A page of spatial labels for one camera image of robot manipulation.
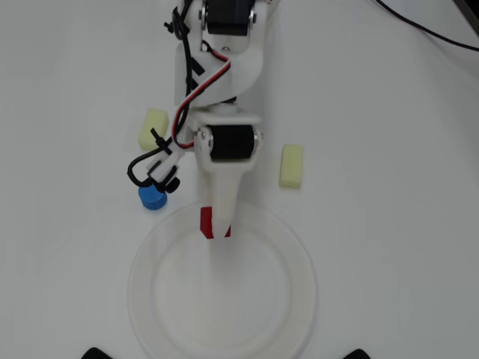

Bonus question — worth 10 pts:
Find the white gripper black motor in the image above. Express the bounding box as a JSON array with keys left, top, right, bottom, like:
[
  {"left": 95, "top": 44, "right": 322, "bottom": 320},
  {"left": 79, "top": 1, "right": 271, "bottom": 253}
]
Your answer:
[{"left": 192, "top": 111, "right": 265, "bottom": 240}]

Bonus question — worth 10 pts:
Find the red cube block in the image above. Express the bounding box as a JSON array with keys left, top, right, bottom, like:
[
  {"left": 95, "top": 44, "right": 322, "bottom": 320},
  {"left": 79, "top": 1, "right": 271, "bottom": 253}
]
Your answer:
[{"left": 199, "top": 205, "right": 232, "bottom": 241}]

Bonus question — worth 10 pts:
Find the blue cylinder block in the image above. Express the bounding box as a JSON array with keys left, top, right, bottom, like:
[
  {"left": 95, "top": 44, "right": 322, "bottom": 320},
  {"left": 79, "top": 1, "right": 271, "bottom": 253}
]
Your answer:
[{"left": 137, "top": 182, "right": 168, "bottom": 212}]

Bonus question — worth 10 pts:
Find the pale yellow foam block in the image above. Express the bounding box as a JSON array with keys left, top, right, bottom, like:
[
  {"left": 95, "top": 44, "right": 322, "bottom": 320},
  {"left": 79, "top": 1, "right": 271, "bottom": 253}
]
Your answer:
[
  {"left": 278, "top": 144, "right": 305, "bottom": 190},
  {"left": 137, "top": 107, "right": 170, "bottom": 152}
]

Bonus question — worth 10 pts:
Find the white round plate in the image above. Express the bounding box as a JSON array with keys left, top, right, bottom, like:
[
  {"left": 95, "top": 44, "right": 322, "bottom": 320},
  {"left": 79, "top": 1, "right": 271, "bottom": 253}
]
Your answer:
[{"left": 126, "top": 197, "right": 318, "bottom": 359}]

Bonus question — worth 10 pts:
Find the black table edge strip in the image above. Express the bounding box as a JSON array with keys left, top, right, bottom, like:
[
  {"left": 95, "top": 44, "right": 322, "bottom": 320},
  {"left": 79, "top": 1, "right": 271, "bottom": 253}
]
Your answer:
[{"left": 454, "top": 0, "right": 479, "bottom": 38}]

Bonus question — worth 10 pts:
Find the white mounted wrist camera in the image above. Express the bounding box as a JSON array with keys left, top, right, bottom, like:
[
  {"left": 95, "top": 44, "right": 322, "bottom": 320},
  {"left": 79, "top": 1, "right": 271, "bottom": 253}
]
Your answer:
[{"left": 147, "top": 147, "right": 183, "bottom": 194}]

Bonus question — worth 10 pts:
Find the red white black servo wire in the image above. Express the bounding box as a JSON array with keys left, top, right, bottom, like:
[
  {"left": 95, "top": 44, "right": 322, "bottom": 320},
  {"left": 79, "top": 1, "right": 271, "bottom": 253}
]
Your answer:
[{"left": 171, "top": 40, "right": 233, "bottom": 150}]

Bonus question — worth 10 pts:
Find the black camera stand foot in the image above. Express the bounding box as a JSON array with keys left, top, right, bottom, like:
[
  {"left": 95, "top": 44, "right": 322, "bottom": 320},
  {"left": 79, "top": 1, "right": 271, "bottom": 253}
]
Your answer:
[
  {"left": 81, "top": 346, "right": 114, "bottom": 359},
  {"left": 343, "top": 348, "right": 377, "bottom": 359}
]

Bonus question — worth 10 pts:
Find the long black table cable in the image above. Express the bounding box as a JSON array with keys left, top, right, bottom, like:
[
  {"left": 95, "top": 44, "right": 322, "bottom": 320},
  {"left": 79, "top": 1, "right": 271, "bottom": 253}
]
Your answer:
[{"left": 373, "top": 0, "right": 479, "bottom": 52}]

